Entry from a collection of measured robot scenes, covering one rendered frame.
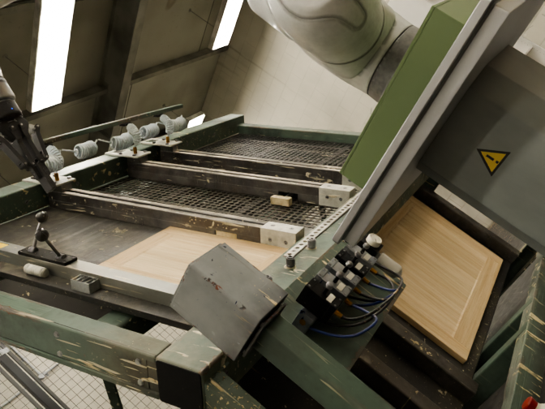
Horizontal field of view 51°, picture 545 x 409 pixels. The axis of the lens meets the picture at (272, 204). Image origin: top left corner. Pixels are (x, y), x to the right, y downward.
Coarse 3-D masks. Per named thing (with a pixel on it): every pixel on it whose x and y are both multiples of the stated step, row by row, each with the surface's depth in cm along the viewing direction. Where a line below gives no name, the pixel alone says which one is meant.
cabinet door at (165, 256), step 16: (144, 240) 185; (160, 240) 184; (176, 240) 185; (192, 240) 184; (208, 240) 183; (224, 240) 183; (240, 240) 182; (128, 256) 173; (144, 256) 173; (160, 256) 173; (176, 256) 173; (192, 256) 172; (256, 256) 171; (272, 256) 170; (128, 272) 163; (144, 272) 162; (160, 272) 163; (176, 272) 162
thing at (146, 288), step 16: (0, 256) 176; (16, 256) 172; (64, 272) 163; (80, 272) 160; (96, 272) 158; (112, 272) 158; (112, 288) 156; (128, 288) 152; (144, 288) 149; (160, 288) 148; (176, 288) 148
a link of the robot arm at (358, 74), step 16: (384, 16) 101; (400, 16) 107; (384, 32) 102; (400, 32) 103; (384, 48) 103; (320, 64) 111; (336, 64) 103; (352, 64) 103; (368, 64) 105; (352, 80) 109; (368, 80) 106
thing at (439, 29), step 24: (456, 0) 91; (432, 24) 86; (456, 24) 84; (408, 48) 89; (432, 48) 87; (408, 72) 91; (432, 72) 89; (384, 96) 94; (408, 96) 92; (384, 120) 96; (360, 144) 101; (384, 144) 98; (360, 168) 103
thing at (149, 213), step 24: (48, 144) 221; (72, 192) 218; (96, 192) 217; (120, 216) 206; (144, 216) 201; (168, 216) 195; (192, 216) 190; (216, 216) 190; (264, 240) 179; (288, 240) 175
